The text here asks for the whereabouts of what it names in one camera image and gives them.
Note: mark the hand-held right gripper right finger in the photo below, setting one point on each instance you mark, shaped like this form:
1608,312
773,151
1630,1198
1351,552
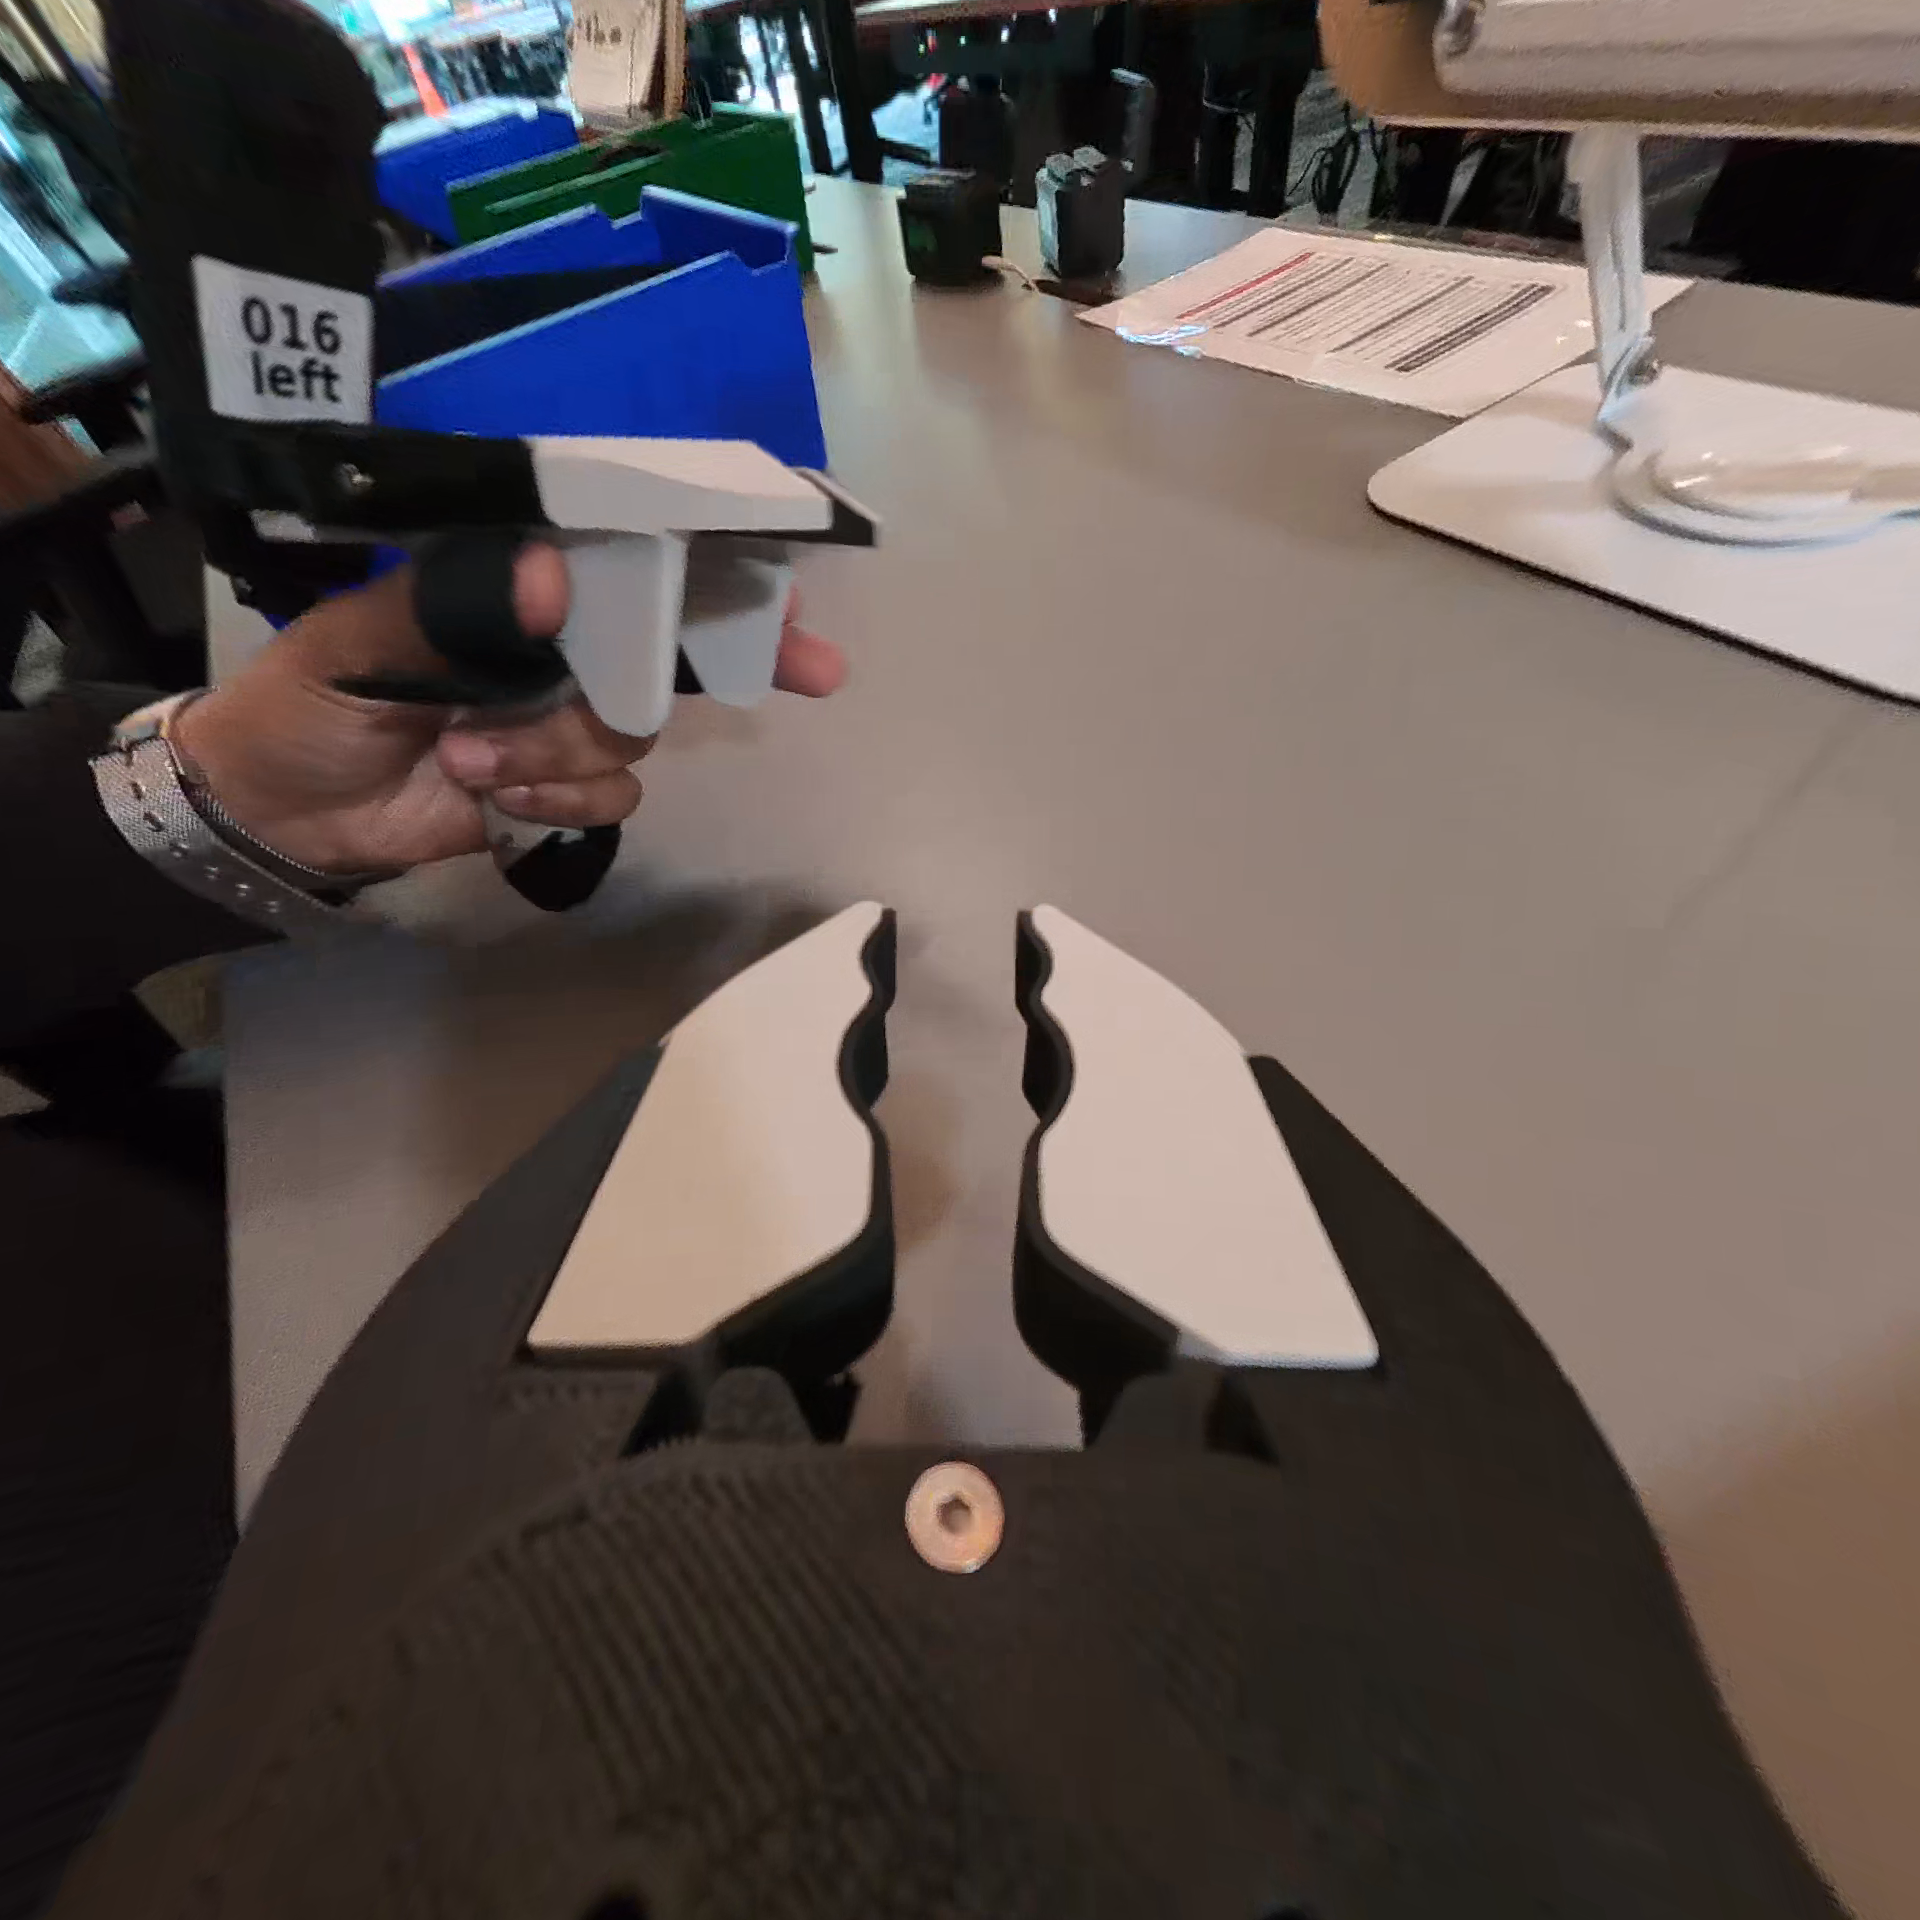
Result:
1185,1184

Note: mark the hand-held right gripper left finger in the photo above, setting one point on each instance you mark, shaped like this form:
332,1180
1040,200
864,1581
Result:
720,1184

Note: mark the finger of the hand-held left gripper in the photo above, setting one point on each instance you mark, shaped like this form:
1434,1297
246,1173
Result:
735,630
675,489

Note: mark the blue storage bin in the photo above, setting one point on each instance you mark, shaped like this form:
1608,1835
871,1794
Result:
631,375
464,165

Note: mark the person's left forearm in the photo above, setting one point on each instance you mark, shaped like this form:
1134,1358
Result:
60,901

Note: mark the person's left hand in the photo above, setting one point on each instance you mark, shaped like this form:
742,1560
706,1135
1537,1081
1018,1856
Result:
344,751

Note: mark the green storage bin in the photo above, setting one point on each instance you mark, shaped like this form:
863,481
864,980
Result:
645,172

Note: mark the black charger block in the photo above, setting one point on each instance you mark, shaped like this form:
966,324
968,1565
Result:
948,225

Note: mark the cardboard sheet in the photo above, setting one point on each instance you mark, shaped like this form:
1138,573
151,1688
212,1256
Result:
622,60

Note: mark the black office chair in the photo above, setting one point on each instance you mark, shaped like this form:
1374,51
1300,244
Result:
90,601

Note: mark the dark grey battery block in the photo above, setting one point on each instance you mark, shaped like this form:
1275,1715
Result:
1080,210

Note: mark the silver mesh wristwatch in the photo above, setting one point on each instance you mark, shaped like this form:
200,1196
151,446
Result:
164,832

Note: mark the printed paper sheet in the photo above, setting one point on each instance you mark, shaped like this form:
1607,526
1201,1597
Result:
1351,315

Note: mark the dark background desk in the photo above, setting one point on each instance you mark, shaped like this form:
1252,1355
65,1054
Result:
1269,120

